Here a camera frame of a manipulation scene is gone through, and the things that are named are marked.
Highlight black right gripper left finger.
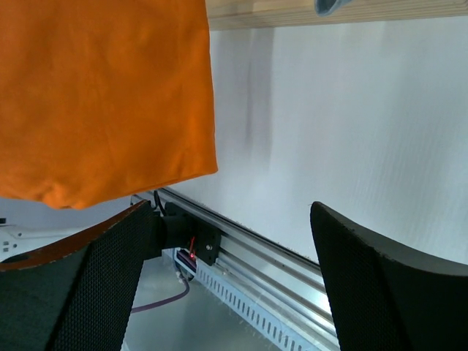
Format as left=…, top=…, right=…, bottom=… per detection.
left=1, top=200, right=154, bottom=350

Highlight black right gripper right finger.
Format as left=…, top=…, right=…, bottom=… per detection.
left=310, top=202, right=467, bottom=350

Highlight orange trousers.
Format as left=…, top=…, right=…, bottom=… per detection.
left=1, top=1, right=218, bottom=209

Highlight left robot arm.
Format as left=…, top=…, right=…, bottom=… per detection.
left=1, top=200, right=154, bottom=350

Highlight grey shirt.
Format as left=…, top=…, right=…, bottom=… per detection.
left=314, top=0, right=352, bottom=17

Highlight wooden clothes rack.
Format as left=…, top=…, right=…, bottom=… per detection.
left=206, top=0, right=467, bottom=30

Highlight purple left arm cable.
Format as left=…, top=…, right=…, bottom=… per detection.
left=130, top=277, right=191, bottom=314

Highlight aluminium front rail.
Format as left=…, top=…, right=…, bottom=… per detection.
left=129, top=186, right=343, bottom=351

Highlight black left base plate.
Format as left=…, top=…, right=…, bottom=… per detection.
left=147, top=191, right=222, bottom=266

